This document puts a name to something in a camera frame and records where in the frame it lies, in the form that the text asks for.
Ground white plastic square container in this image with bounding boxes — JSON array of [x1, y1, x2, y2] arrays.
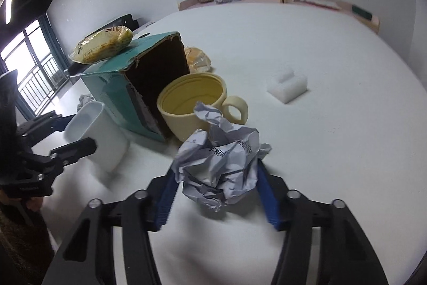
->
[[64, 100, 129, 172]]

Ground white paper ball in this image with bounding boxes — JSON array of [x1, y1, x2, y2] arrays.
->
[[172, 102, 271, 212]]

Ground cream yellow mug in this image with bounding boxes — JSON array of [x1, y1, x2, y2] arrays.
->
[[156, 72, 250, 143]]

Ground teal cardboard box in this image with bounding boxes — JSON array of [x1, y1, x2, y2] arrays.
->
[[79, 32, 190, 142]]

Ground window with railing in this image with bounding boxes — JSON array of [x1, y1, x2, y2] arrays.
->
[[1, 14, 69, 119]]

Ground yellow snack bag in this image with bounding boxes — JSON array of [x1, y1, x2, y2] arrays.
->
[[69, 25, 133, 64]]

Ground orange plastic snack wrapper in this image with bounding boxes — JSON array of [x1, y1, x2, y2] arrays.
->
[[185, 46, 211, 73]]

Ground ceiling light strip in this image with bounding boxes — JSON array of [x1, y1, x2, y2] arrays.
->
[[5, 0, 13, 24]]

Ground dark green eraser block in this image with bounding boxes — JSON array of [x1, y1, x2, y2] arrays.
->
[[352, 4, 373, 21]]

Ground black camera box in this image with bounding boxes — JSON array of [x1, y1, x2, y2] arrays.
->
[[1, 70, 17, 153]]

